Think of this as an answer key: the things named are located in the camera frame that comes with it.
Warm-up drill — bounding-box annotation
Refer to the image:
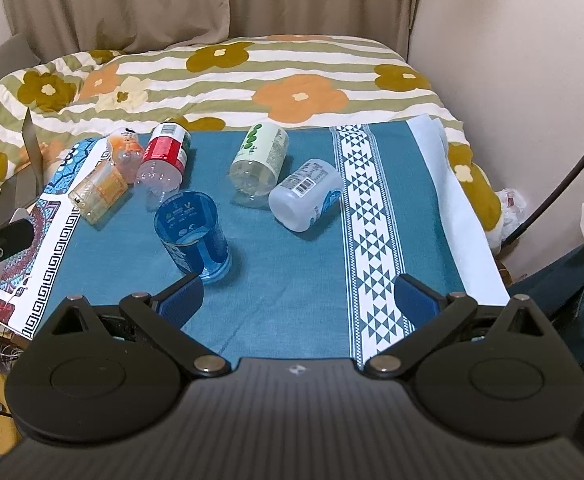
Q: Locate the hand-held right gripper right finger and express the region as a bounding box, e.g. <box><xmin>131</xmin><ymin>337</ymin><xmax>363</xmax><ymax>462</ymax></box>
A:
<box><xmin>362</xmin><ymin>273</ymin><xmax>556</xmax><ymax>379</ymax></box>

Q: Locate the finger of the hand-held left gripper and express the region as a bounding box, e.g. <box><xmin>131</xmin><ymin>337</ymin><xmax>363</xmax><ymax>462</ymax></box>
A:
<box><xmin>0</xmin><ymin>218</ymin><xmax>35</xmax><ymax>267</ymax></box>

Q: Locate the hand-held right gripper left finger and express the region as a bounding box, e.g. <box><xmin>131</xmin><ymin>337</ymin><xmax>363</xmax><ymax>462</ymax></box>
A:
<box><xmin>39</xmin><ymin>274</ymin><xmax>231</xmax><ymax>379</ymax></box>

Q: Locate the blue label plastic bottle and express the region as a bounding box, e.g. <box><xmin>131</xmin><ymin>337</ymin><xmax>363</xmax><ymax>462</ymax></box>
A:
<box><xmin>153</xmin><ymin>190</ymin><xmax>233</xmax><ymax>285</ymax></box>

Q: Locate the yellow patterned clear cup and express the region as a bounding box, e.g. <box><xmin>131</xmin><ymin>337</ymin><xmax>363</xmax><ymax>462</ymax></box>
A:
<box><xmin>68</xmin><ymin>159</ymin><xmax>130</xmax><ymax>225</ymax></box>

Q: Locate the red label clear cup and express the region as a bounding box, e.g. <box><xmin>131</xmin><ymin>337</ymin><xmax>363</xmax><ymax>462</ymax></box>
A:
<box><xmin>134</xmin><ymin>121</ymin><xmax>193</xmax><ymax>211</ymax></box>

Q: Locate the orange label clear cup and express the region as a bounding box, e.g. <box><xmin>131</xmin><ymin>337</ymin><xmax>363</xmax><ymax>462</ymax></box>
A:
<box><xmin>106</xmin><ymin>127</ymin><xmax>145</xmax><ymax>184</ymax></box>

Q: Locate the green label clear cup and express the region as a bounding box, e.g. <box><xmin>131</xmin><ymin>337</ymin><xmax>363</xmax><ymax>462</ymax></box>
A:
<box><xmin>228</xmin><ymin>122</ymin><xmax>290</xmax><ymax>209</ymax></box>

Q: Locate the blue mandala printed cloth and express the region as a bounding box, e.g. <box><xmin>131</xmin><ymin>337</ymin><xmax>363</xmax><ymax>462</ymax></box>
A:
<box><xmin>0</xmin><ymin>137</ymin><xmax>118</xmax><ymax>339</ymax></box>

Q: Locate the grey laptop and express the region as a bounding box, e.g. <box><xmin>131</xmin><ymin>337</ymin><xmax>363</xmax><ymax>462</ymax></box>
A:
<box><xmin>0</xmin><ymin>107</ymin><xmax>48</xmax><ymax>221</ymax></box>

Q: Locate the teal patterned cloth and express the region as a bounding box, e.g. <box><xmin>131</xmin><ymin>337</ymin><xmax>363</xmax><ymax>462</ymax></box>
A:
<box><xmin>19</xmin><ymin>114</ymin><xmax>512</xmax><ymax>361</ymax></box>

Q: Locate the white plastic bag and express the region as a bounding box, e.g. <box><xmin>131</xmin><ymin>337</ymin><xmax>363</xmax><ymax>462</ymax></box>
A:
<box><xmin>489</xmin><ymin>187</ymin><xmax>529</xmax><ymax>255</ymax></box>

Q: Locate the white plastic bottle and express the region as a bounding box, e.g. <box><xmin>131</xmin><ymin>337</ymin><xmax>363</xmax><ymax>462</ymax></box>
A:
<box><xmin>268</xmin><ymin>158</ymin><xmax>347</xmax><ymax>233</ymax></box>

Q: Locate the dark teal cloth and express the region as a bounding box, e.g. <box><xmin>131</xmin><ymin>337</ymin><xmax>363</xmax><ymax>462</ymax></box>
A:
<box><xmin>509</xmin><ymin>242</ymin><xmax>584</xmax><ymax>367</ymax></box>

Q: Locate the floral striped blanket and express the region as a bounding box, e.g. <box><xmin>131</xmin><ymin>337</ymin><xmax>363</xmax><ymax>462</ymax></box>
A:
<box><xmin>0</xmin><ymin>35</ymin><xmax>504</xmax><ymax>248</ymax></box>

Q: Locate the beige curtain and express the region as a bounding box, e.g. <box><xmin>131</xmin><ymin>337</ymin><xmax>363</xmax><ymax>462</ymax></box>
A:
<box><xmin>0</xmin><ymin>0</ymin><xmax>423</xmax><ymax>67</ymax></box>

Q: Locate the black cable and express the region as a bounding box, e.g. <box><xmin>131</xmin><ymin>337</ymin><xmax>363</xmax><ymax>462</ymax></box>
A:
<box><xmin>501</xmin><ymin>120</ymin><xmax>584</xmax><ymax>252</ymax></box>

